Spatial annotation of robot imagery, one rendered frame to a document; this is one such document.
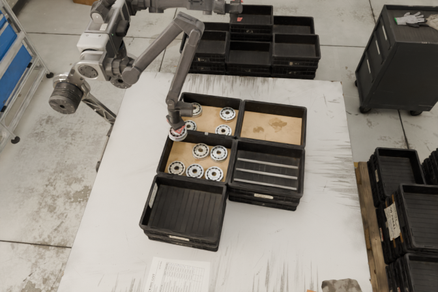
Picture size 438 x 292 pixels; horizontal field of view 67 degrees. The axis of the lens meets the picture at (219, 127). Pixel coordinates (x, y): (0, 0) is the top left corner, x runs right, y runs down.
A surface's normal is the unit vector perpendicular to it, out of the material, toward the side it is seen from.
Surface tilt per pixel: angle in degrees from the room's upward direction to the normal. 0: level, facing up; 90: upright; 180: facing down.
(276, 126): 0
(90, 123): 0
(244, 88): 0
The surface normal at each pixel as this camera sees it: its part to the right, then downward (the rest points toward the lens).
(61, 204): -0.03, -0.57
